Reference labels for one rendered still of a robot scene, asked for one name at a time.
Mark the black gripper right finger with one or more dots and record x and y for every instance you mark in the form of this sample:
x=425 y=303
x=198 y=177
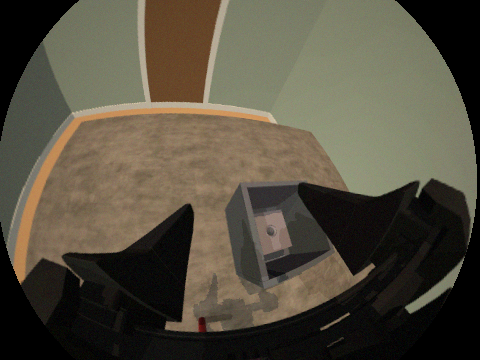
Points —
x=355 y=224

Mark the dark grey box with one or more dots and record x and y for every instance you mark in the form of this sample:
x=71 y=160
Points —
x=309 y=246

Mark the red peg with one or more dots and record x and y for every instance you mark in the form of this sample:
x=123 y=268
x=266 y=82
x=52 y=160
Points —
x=202 y=324

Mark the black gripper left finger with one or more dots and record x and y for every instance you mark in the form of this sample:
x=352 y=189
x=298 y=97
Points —
x=151 y=271

